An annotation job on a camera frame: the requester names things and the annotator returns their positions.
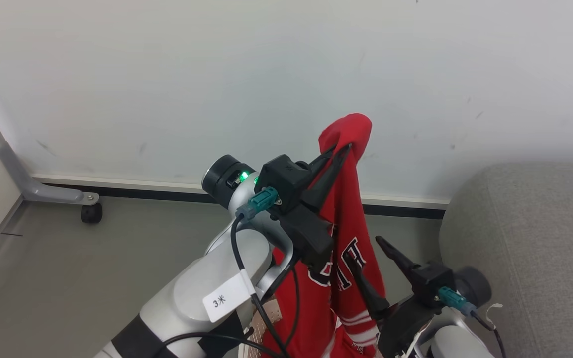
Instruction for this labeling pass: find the black caster wheel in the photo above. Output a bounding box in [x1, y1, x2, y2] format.
[81, 202, 103, 224]

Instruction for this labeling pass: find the cream perforated laundry basket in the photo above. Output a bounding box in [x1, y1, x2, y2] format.
[238, 297, 283, 358]

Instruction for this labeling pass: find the white paper cable tag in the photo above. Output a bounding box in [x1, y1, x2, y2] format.
[203, 272, 257, 323]

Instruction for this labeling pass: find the grey metal stand leg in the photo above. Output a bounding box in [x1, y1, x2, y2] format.
[0, 77, 100, 205]

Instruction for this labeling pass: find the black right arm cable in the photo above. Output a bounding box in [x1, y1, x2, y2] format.
[468, 309, 506, 358]

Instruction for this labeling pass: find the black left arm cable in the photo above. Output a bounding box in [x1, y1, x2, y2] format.
[155, 213, 301, 358]

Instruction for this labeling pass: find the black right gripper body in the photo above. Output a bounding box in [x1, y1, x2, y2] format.
[378, 297, 437, 358]

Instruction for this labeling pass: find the white black wall baseboard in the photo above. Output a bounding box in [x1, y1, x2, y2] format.
[32, 173, 450, 220]

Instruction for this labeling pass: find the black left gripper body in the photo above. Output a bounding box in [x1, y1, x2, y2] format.
[278, 205, 336, 272]

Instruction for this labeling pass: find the red white sports jersey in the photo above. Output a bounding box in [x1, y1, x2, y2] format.
[261, 113, 387, 358]

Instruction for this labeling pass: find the teal cable connector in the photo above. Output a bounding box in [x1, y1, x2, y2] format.
[237, 187, 281, 220]
[437, 286, 477, 317]

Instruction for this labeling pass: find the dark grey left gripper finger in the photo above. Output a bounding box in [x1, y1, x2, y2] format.
[300, 143, 352, 210]
[309, 145, 338, 173]

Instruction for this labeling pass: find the teal left cable connector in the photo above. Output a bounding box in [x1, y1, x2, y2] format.
[237, 187, 281, 220]

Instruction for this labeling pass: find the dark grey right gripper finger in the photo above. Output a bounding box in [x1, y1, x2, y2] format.
[375, 237, 419, 284]
[344, 252, 391, 320]

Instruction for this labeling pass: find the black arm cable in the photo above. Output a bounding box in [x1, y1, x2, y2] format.
[468, 309, 506, 358]
[155, 213, 301, 358]

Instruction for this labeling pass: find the grey fabric sofa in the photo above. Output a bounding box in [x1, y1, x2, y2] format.
[438, 162, 573, 358]

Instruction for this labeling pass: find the teal right cable connector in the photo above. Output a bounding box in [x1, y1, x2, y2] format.
[437, 286, 477, 317]

